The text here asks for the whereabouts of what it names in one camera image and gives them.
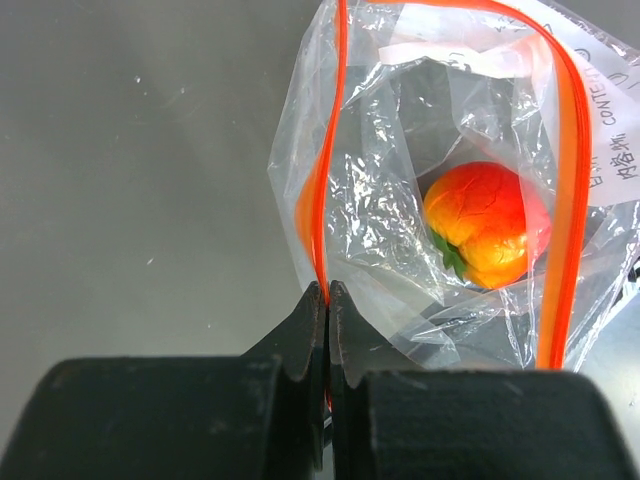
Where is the red fake tomato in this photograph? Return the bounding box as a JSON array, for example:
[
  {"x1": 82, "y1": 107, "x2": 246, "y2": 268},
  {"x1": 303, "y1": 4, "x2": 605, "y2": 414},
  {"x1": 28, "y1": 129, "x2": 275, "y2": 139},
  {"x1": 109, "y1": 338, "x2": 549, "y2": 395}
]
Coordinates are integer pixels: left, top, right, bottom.
[{"x1": 423, "y1": 161, "x2": 551, "y2": 289}]

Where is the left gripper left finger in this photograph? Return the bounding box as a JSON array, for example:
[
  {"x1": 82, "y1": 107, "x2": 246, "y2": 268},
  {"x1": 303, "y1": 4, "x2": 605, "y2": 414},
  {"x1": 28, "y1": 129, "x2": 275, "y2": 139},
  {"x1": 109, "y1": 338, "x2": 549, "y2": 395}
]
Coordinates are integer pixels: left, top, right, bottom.
[{"x1": 1, "y1": 283, "x2": 327, "y2": 479}]

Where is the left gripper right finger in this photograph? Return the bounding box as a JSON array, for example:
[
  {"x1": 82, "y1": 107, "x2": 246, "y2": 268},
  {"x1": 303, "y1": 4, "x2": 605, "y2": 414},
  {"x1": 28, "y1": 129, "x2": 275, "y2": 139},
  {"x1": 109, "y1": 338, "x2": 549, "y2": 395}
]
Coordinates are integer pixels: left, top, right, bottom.
[{"x1": 327, "y1": 281, "x2": 639, "y2": 479}]

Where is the clear zip bag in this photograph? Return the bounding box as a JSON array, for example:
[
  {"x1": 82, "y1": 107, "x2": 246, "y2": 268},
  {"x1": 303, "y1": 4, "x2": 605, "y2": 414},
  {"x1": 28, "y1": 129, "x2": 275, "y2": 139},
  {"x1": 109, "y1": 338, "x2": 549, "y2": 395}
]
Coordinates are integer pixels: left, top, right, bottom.
[{"x1": 268, "y1": 1, "x2": 639, "y2": 371}]

